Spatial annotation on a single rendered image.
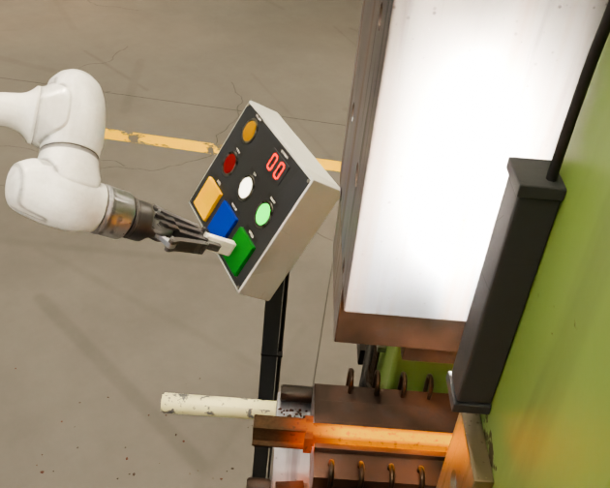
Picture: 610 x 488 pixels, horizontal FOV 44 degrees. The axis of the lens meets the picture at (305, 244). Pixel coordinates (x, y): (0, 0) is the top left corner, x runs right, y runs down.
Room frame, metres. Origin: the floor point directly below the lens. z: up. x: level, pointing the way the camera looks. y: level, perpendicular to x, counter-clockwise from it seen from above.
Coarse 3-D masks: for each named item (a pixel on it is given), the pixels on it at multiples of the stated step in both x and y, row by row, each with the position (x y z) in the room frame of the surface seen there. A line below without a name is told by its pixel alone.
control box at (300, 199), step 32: (256, 128) 1.42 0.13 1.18; (288, 128) 1.45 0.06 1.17; (224, 160) 1.43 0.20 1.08; (256, 160) 1.36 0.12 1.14; (288, 160) 1.29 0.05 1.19; (224, 192) 1.37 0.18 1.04; (256, 192) 1.29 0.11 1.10; (288, 192) 1.23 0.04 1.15; (320, 192) 1.21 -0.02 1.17; (256, 224) 1.23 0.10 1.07; (288, 224) 1.18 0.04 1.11; (320, 224) 1.22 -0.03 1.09; (256, 256) 1.17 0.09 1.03; (288, 256) 1.19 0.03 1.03; (256, 288) 1.16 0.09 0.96
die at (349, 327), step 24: (336, 240) 0.86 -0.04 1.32; (336, 264) 0.81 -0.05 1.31; (336, 288) 0.77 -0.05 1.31; (336, 312) 0.73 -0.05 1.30; (336, 336) 0.71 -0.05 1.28; (360, 336) 0.71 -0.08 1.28; (384, 336) 0.71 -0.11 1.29; (408, 336) 0.71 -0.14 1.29; (432, 336) 0.71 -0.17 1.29; (456, 336) 0.71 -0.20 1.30
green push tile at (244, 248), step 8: (240, 232) 1.24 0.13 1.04; (240, 240) 1.22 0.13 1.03; (248, 240) 1.21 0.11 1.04; (240, 248) 1.21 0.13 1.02; (248, 248) 1.19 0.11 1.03; (224, 256) 1.23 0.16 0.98; (232, 256) 1.21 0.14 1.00; (240, 256) 1.19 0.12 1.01; (248, 256) 1.18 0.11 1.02; (232, 264) 1.19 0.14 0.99; (240, 264) 1.18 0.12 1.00; (232, 272) 1.18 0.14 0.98
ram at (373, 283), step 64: (384, 0) 0.71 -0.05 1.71; (448, 0) 0.66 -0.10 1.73; (512, 0) 0.66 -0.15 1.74; (576, 0) 0.66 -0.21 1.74; (384, 64) 0.66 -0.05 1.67; (448, 64) 0.66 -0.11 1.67; (512, 64) 0.66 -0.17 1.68; (576, 64) 0.66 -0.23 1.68; (384, 128) 0.66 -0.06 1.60; (448, 128) 0.66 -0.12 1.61; (512, 128) 0.66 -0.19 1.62; (384, 192) 0.66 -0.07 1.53; (448, 192) 0.66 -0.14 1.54; (384, 256) 0.66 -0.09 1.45; (448, 256) 0.66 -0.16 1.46
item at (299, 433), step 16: (256, 416) 0.78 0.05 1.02; (272, 416) 0.79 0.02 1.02; (256, 432) 0.77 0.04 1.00; (272, 432) 0.77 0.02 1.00; (288, 432) 0.77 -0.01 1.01; (304, 432) 0.77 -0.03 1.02; (320, 432) 0.78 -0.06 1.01; (336, 432) 0.78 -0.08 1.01; (352, 432) 0.78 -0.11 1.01; (368, 432) 0.79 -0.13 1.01; (384, 432) 0.79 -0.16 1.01; (400, 432) 0.79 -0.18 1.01; (416, 432) 0.80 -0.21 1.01; (432, 432) 0.80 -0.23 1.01; (304, 448) 0.76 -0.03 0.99; (416, 448) 0.77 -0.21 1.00; (432, 448) 0.77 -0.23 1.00
